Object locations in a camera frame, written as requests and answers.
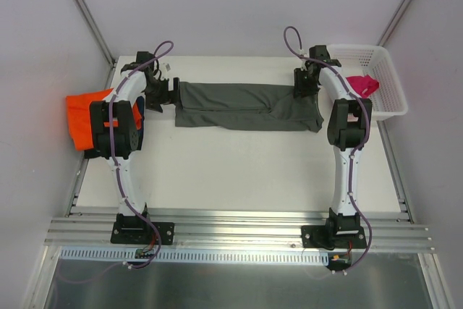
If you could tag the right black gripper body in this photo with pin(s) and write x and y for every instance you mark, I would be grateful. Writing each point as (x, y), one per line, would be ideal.
(300, 83)

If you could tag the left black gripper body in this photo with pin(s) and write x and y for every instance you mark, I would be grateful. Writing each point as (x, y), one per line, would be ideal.
(173, 91)

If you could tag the grey t shirt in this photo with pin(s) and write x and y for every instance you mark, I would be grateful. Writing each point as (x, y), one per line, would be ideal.
(247, 107)

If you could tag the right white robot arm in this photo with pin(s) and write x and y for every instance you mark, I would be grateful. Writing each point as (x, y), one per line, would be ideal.
(348, 131)

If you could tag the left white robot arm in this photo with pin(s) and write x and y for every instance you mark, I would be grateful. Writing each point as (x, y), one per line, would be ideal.
(117, 138)

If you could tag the navy folded t shirt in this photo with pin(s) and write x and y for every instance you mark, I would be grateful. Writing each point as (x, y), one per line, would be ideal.
(140, 117)

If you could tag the magenta t shirt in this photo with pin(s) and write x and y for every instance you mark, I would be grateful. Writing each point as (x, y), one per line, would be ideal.
(363, 85)

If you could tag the orange folded t shirt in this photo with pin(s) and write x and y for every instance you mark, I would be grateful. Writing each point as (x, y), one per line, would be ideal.
(78, 117)

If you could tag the black folded t shirt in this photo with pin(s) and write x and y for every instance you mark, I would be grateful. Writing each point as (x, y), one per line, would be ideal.
(93, 153)

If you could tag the white plastic basket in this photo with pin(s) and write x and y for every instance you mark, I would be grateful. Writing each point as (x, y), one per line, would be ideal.
(370, 71)

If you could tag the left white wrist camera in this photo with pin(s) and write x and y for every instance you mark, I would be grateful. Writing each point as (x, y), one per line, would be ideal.
(164, 71)

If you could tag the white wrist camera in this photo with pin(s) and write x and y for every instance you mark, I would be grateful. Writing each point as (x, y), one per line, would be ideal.
(164, 71)
(303, 57)

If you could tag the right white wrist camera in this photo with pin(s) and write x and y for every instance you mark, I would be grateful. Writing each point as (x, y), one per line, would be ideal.
(303, 57)

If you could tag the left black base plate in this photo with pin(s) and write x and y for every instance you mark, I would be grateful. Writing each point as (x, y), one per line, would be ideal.
(143, 233)

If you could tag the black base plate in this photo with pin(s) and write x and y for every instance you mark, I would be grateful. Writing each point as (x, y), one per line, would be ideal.
(318, 236)
(143, 233)

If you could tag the left aluminium frame post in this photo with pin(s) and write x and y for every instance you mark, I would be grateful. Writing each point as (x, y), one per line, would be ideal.
(95, 32)

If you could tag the aluminium frame post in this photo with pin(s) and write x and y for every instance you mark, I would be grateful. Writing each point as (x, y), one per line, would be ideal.
(394, 22)
(95, 32)

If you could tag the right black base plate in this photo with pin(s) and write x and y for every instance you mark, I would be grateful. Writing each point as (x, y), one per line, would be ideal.
(318, 236)

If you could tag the white slotted cable duct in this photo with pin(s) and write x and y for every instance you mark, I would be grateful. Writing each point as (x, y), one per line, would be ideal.
(168, 255)

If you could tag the right aluminium frame post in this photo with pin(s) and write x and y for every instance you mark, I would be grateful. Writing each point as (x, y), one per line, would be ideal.
(394, 22)

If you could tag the aluminium mounting rail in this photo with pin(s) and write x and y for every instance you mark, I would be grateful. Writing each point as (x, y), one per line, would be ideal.
(238, 230)

